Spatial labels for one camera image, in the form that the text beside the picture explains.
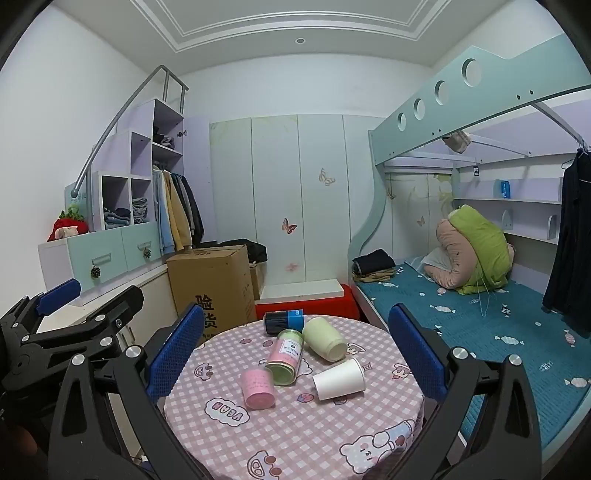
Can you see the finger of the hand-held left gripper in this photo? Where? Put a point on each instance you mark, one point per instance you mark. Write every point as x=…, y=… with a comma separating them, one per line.
x=60, y=292
x=115, y=307

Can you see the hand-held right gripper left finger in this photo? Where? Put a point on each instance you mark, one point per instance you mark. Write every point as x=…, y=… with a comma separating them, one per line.
x=178, y=350

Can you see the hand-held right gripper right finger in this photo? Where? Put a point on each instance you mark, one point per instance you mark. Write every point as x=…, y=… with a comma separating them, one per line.
x=415, y=353

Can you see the white paper cup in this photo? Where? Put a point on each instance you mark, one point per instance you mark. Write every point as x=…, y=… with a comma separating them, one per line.
x=339, y=379

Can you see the light green cup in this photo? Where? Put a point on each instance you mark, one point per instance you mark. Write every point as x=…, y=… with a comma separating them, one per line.
x=323, y=339

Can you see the black cup with blue label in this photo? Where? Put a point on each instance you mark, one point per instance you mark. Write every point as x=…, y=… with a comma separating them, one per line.
x=277, y=322

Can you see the pink labelled cup green rim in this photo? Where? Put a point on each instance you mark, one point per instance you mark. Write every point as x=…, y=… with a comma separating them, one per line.
x=288, y=353

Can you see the teal drawer cabinet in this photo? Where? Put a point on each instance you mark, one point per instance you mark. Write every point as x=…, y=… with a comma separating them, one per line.
x=111, y=256

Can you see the red strawberry plush toy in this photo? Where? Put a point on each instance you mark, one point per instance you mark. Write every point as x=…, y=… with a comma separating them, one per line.
x=69, y=226

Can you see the blue printed bedsheet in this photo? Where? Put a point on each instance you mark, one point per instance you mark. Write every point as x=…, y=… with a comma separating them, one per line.
x=485, y=341

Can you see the large cardboard box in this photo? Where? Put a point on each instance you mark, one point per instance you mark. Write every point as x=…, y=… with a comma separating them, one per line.
x=217, y=286

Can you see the folded yellow cloth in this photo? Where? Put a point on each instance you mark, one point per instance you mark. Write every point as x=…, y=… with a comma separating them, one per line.
x=376, y=277

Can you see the folded jeans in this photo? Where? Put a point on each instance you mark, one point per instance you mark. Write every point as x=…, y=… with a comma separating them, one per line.
x=115, y=218

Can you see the white pillow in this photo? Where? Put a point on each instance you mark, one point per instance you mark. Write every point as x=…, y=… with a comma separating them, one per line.
x=436, y=261

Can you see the folded grey clothes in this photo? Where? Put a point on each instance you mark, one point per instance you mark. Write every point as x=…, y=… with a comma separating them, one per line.
x=140, y=210

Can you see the light blue hanging shirt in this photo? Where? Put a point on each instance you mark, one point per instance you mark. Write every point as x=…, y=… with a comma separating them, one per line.
x=160, y=217

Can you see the pink quilt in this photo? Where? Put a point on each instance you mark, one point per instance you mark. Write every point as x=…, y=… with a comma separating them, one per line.
x=450, y=258

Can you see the folded black clothes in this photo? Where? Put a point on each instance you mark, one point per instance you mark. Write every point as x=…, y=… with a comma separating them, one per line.
x=371, y=261

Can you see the red stool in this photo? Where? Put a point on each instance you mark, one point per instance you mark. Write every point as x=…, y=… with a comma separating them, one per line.
x=323, y=308

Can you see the small cardboard box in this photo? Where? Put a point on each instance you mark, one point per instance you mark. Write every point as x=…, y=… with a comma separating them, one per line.
x=256, y=281

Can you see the yellow hanging jacket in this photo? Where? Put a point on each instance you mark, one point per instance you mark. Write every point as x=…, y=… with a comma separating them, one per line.
x=179, y=214

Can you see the black bag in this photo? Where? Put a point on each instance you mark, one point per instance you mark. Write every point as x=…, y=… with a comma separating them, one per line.
x=249, y=250

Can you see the green quilt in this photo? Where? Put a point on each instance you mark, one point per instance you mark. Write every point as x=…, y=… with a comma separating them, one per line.
x=480, y=244

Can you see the dark hanging jacket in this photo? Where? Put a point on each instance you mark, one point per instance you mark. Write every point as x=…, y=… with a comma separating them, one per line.
x=195, y=207

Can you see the white board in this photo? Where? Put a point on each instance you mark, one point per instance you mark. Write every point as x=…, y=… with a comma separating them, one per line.
x=300, y=290

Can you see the pink checked tablecloth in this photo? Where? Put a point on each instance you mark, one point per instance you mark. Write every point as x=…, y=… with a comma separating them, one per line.
x=295, y=438

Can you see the lilac stair cabinet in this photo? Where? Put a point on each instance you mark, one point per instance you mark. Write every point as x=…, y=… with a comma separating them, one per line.
x=141, y=152

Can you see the dark folded clothes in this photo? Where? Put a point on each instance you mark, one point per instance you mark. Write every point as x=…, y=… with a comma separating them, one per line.
x=162, y=140

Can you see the blue box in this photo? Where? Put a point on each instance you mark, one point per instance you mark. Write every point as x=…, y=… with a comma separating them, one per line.
x=505, y=189

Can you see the white wardrobe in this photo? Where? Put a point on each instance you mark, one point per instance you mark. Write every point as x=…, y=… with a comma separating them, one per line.
x=272, y=184

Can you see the black hanging garment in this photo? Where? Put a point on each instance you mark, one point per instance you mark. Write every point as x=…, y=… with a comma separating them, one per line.
x=570, y=240

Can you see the grey metal handrail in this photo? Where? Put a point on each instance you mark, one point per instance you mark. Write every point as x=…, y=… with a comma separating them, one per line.
x=124, y=108

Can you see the beige cloth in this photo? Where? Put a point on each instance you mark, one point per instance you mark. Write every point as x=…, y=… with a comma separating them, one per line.
x=458, y=141

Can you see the teal bunk bed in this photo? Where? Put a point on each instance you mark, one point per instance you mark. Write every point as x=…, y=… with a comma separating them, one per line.
x=415, y=134

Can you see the white wall shelf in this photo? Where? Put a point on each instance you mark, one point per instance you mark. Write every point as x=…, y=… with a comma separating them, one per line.
x=531, y=219

